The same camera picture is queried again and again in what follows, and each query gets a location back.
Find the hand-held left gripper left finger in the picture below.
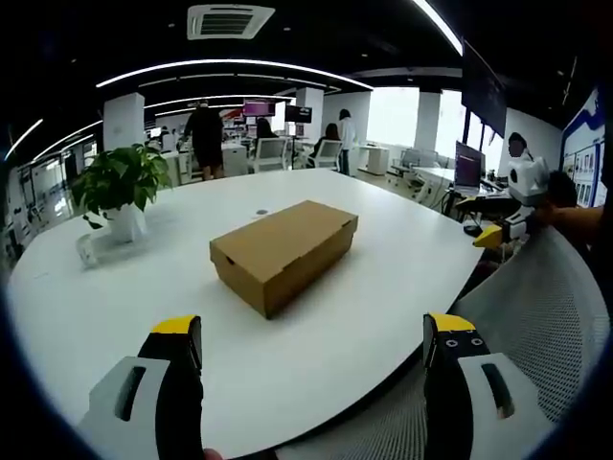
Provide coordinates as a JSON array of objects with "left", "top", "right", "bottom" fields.
[{"left": 76, "top": 314, "right": 206, "bottom": 460}]

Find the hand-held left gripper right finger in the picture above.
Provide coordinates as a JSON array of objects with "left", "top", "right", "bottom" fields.
[{"left": 421, "top": 311, "right": 557, "bottom": 460}]

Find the brown cardboard shoe box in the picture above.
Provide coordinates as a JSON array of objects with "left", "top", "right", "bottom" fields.
[{"left": 209, "top": 199, "right": 359, "bottom": 320}]

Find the person's right hand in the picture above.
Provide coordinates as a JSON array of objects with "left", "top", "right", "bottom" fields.
[{"left": 545, "top": 170, "right": 579, "bottom": 209}]

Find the large desk monitor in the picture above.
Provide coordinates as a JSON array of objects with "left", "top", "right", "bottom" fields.
[{"left": 453, "top": 140, "right": 486, "bottom": 189}]

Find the grey mesh office chair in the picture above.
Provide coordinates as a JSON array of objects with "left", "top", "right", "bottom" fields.
[{"left": 275, "top": 223, "right": 612, "bottom": 460}]

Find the hanging dark display screen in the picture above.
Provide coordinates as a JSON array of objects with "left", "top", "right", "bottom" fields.
[{"left": 461, "top": 39, "right": 509, "bottom": 139}]

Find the white office desk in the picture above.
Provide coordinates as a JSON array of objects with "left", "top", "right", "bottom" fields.
[{"left": 356, "top": 144, "right": 391, "bottom": 176}]

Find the clear plastic container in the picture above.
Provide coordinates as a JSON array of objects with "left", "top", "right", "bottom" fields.
[{"left": 75, "top": 232, "right": 119, "bottom": 267}]

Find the straight ceiling light strip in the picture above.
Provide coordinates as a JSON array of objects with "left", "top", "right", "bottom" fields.
[{"left": 412, "top": 0, "right": 465, "bottom": 58}]

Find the white mesh office chair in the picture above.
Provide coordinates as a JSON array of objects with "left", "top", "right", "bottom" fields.
[
  {"left": 252, "top": 137, "right": 289, "bottom": 174},
  {"left": 310, "top": 139, "right": 345, "bottom": 171}
]

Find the green potted plant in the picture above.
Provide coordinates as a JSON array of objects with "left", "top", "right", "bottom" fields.
[{"left": 70, "top": 143, "right": 174, "bottom": 244}]

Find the dark monitor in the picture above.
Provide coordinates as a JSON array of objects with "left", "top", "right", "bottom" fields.
[{"left": 284, "top": 104, "right": 314, "bottom": 124}]

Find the white cabinet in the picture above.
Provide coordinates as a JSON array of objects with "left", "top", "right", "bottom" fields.
[{"left": 221, "top": 142, "right": 250, "bottom": 178}]

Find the pink lit monitor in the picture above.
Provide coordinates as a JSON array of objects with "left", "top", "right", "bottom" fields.
[{"left": 242, "top": 97, "right": 279, "bottom": 118}]

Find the long curved ceiling light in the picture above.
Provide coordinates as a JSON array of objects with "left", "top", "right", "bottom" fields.
[{"left": 95, "top": 58, "right": 375, "bottom": 92}]

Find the white ceiling air vent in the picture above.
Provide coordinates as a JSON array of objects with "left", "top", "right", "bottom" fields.
[{"left": 186, "top": 4, "right": 277, "bottom": 42}]

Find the wall poster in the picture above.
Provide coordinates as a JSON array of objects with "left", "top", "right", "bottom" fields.
[{"left": 558, "top": 87, "right": 603, "bottom": 208}]

